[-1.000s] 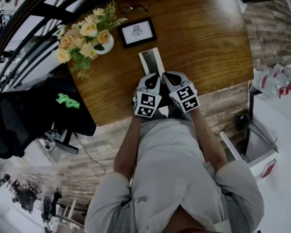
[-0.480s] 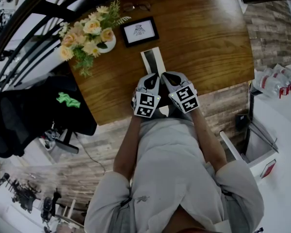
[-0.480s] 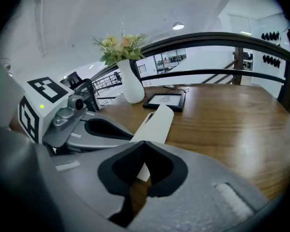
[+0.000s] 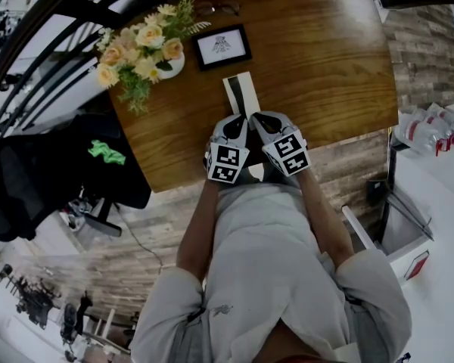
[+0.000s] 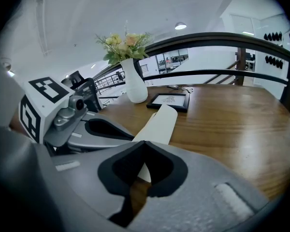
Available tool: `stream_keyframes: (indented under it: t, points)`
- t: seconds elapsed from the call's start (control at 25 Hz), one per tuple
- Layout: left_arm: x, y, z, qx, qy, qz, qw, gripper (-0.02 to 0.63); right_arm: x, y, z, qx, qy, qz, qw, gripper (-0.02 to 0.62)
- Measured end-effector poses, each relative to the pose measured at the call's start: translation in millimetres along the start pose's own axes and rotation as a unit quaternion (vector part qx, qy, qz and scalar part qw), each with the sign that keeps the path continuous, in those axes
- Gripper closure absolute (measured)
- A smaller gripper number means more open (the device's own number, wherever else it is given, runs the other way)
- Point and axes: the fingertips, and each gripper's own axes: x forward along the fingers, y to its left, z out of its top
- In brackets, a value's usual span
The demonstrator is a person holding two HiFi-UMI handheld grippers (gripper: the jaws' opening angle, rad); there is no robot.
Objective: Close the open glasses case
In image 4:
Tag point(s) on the person's right forearm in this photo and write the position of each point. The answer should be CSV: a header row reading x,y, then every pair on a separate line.
x,y
325,218

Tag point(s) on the white vase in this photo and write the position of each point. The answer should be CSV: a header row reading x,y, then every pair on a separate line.
x,y
174,68

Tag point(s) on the person's white shirt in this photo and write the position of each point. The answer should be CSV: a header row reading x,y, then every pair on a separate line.
x,y
265,248

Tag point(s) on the green cloth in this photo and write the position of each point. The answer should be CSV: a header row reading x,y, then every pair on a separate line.
x,y
104,152

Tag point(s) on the pack of water bottles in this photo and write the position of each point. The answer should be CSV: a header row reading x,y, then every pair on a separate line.
x,y
423,131

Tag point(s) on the gray open bin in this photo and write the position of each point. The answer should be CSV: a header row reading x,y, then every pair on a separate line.
x,y
405,225

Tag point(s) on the person's left forearm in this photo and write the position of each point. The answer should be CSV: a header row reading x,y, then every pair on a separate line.
x,y
196,233

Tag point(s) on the white electrical box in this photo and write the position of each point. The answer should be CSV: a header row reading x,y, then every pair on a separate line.
x,y
379,10

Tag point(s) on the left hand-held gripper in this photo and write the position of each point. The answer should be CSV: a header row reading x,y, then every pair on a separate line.
x,y
224,163

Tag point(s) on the grey rectangular case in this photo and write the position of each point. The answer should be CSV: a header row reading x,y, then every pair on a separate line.
x,y
249,93

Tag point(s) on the black office chair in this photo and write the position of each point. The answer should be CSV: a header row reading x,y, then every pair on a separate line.
x,y
41,180

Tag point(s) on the white desk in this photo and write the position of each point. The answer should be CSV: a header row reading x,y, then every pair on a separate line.
x,y
439,210

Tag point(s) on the yellow flower bouquet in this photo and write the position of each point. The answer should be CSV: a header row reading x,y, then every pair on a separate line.
x,y
136,59

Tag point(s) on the black picture frame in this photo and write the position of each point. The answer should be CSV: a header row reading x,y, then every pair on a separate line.
x,y
222,45

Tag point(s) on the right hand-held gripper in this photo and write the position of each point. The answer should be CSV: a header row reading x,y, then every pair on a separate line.
x,y
289,153

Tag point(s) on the thin-framed eyeglasses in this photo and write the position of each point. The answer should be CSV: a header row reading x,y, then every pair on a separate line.
x,y
227,9

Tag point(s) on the small black box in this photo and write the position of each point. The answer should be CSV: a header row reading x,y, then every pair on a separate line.
x,y
377,192

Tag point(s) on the red book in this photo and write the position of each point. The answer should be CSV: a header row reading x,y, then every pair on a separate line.
x,y
417,266

